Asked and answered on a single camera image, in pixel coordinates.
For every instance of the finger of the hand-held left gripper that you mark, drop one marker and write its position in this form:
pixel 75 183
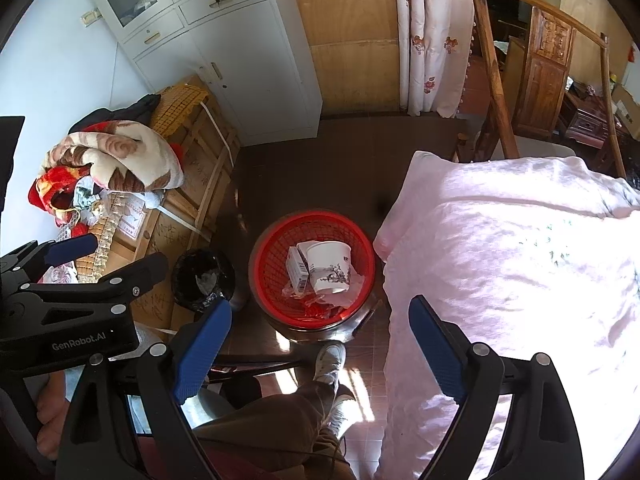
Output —
pixel 72 249
pixel 140 275

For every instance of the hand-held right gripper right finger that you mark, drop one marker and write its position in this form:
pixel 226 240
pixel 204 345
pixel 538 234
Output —
pixel 435 345

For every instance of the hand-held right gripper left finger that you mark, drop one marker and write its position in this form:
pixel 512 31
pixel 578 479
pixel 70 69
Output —
pixel 202 350

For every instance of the red plastic basket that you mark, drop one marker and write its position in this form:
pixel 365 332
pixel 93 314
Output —
pixel 270 260

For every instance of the small red white box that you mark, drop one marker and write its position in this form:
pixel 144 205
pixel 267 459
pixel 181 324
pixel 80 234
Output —
pixel 297 270

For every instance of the white paper cup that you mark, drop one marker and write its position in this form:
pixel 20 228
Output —
pixel 325 265

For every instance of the black trash bin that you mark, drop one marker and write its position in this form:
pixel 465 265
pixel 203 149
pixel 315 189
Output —
pixel 187 280

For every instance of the person's left hand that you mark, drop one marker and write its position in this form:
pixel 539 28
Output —
pixel 50 420

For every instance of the red printed cloth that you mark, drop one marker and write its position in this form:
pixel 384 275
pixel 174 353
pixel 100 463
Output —
pixel 50 185

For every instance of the person's leg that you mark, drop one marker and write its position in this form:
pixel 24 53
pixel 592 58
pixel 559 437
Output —
pixel 270 430

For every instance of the cream brown floral blanket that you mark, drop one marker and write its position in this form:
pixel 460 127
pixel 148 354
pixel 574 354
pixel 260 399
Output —
pixel 125 155

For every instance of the pink floral tablecloth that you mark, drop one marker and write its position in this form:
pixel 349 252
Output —
pixel 525 285

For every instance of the wooden crate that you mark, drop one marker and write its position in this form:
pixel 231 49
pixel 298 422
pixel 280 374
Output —
pixel 200 185

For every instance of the black garment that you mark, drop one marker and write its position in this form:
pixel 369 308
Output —
pixel 120 112

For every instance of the yellow woven mat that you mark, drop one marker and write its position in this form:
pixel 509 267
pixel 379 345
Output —
pixel 180 105

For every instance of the white metal cabinet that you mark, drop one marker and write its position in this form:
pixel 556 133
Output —
pixel 250 60

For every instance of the dark carved wooden table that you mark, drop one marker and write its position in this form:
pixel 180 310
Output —
pixel 590 120

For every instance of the wooden armchair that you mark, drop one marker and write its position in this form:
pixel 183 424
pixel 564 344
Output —
pixel 545 85

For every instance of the cardboard box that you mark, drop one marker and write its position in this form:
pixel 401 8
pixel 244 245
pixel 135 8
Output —
pixel 627 110

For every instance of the floral white curtain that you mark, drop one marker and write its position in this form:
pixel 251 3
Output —
pixel 435 35

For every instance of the wall switch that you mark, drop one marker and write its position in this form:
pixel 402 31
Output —
pixel 89 16

